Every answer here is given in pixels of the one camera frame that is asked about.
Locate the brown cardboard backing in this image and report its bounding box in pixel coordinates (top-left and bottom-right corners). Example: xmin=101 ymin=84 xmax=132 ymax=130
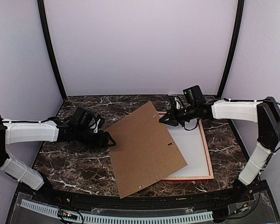
xmin=107 ymin=101 xmax=187 ymax=198

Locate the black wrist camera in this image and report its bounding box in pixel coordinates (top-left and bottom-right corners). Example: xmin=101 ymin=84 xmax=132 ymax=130
xmin=183 ymin=85 xmax=206 ymax=106
xmin=68 ymin=107 xmax=94 ymax=130

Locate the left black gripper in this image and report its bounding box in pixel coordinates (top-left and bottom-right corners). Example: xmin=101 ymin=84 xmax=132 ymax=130
xmin=75 ymin=126 xmax=116 ymax=151

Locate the red wooden picture frame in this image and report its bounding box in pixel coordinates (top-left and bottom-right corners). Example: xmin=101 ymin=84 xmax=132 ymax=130
xmin=157 ymin=111 xmax=213 ymax=183

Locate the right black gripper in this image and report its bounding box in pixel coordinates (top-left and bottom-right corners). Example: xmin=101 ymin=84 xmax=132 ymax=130
xmin=160 ymin=104 xmax=197 ymax=126

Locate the left black corner post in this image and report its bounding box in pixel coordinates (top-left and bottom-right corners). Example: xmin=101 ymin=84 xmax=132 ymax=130
xmin=37 ymin=0 xmax=67 ymax=101

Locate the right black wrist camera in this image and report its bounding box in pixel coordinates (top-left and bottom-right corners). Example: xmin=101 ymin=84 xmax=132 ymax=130
xmin=183 ymin=85 xmax=206 ymax=106

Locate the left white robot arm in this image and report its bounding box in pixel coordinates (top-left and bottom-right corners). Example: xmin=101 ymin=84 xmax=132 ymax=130
xmin=0 ymin=115 xmax=116 ymax=203

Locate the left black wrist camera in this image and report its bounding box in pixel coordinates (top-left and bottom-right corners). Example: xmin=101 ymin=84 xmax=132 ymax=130
xmin=68 ymin=107 xmax=94 ymax=130

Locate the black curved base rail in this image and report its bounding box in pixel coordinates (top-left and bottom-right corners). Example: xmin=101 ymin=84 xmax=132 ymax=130
xmin=14 ymin=179 xmax=269 ymax=213

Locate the black corner post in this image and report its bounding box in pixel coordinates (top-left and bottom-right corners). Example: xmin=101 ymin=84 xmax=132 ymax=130
xmin=217 ymin=0 xmax=245 ymax=98
xmin=37 ymin=0 xmax=67 ymax=101

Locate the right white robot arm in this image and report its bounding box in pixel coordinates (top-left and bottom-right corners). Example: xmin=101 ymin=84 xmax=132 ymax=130
xmin=159 ymin=97 xmax=280 ymax=203

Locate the right black corner post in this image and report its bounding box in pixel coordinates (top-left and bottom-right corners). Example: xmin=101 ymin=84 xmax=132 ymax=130
xmin=217 ymin=0 xmax=245 ymax=98

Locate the white cable duct strip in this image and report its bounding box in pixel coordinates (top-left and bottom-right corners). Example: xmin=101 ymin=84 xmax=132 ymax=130
xmin=20 ymin=199 xmax=214 ymax=224

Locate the landscape photo print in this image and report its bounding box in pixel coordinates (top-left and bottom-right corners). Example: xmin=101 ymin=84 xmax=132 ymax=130
xmin=167 ymin=120 xmax=210 ymax=179

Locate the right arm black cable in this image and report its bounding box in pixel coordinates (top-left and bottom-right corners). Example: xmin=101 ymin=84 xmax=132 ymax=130
xmin=261 ymin=97 xmax=280 ymax=164

